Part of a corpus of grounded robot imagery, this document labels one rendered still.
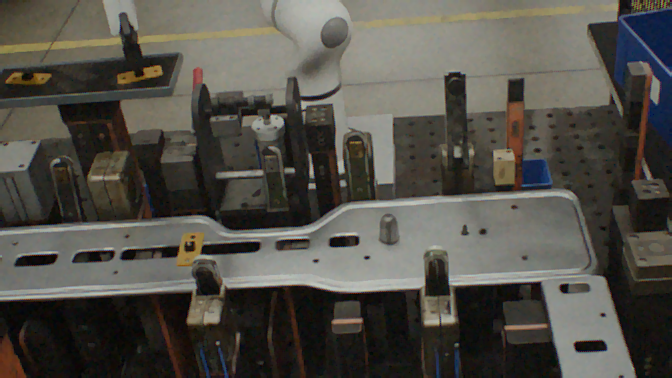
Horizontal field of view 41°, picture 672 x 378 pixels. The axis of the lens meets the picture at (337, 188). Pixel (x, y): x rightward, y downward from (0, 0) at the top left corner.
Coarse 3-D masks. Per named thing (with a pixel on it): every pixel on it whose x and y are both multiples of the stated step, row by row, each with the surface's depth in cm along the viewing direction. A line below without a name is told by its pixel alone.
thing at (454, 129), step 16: (448, 80) 152; (464, 80) 151; (448, 96) 153; (464, 96) 153; (448, 112) 154; (464, 112) 154; (448, 128) 156; (464, 128) 155; (448, 144) 157; (464, 144) 157; (448, 160) 159; (464, 160) 158
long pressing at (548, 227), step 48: (528, 192) 158; (0, 240) 163; (48, 240) 161; (96, 240) 160; (144, 240) 159; (240, 240) 156; (432, 240) 151; (480, 240) 150; (528, 240) 149; (576, 240) 147; (0, 288) 152; (48, 288) 151; (96, 288) 150; (144, 288) 149; (192, 288) 148; (240, 288) 148; (336, 288) 145; (384, 288) 144
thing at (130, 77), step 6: (156, 66) 175; (132, 72) 174; (138, 72) 172; (144, 72) 173; (150, 72) 173; (156, 72) 173; (120, 78) 172; (126, 78) 172; (132, 78) 172; (138, 78) 172; (144, 78) 172; (120, 84) 171
